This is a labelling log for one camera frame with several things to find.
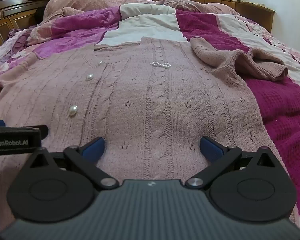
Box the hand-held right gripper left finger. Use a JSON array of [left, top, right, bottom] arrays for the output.
[[29, 137, 119, 190]]

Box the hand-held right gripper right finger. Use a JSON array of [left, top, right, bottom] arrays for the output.
[[186, 136, 277, 189]]

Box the pink knit cardigan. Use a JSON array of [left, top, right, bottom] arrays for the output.
[[0, 36, 300, 233]]

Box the magenta white striped bedspread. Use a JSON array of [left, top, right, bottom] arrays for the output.
[[0, 3, 300, 233]]

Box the lilac ruffled floral pillow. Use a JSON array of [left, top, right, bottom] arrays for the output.
[[0, 28, 38, 73]]

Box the carved wooden headboard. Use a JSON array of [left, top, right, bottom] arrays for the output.
[[0, 0, 53, 53]]

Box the pink and purple quilt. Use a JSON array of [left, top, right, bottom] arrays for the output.
[[27, 0, 240, 60]]

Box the wooden bed side board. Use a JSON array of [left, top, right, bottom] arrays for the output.
[[145, 0, 276, 33]]

